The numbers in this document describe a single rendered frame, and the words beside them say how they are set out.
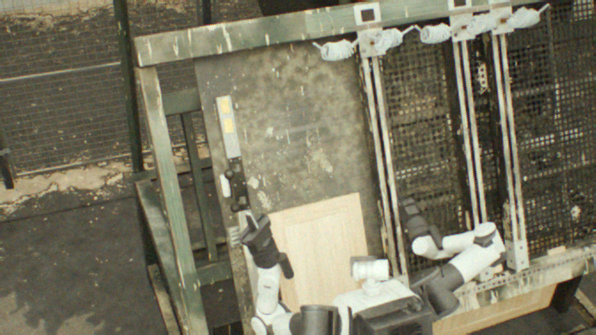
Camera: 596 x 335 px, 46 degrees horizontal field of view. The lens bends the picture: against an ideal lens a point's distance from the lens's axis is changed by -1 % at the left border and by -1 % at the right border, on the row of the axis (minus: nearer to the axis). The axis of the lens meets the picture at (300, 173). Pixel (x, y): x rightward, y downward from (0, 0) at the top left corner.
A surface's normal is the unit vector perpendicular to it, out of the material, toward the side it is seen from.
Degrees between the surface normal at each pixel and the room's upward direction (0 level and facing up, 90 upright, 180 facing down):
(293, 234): 60
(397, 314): 23
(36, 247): 0
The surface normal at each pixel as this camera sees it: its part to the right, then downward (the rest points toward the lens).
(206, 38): 0.33, 0.13
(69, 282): 0.03, -0.77
